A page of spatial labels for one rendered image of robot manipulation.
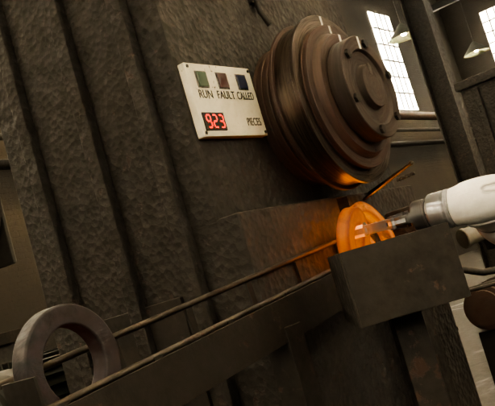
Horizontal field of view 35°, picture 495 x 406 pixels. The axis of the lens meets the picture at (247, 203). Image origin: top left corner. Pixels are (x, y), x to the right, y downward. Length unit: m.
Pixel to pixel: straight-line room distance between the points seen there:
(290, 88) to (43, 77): 0.65
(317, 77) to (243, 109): 0.20
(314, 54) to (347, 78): 0.11
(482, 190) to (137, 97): 0.81
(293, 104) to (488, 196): 0.52
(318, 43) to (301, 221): 0.46
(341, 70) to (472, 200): 0.46
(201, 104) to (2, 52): 0.64
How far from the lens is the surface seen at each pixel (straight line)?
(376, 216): 2.19
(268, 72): 2.00
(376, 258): 1.42
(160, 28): 1.87
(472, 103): 6.35
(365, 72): 2.07
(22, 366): 1.18
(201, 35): 1.98
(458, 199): 1.84
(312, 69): 1.99
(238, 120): 1.92
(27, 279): 9.00
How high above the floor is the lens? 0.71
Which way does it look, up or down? 6 degrees up
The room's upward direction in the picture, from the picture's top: 16 degrees counter-clockwise
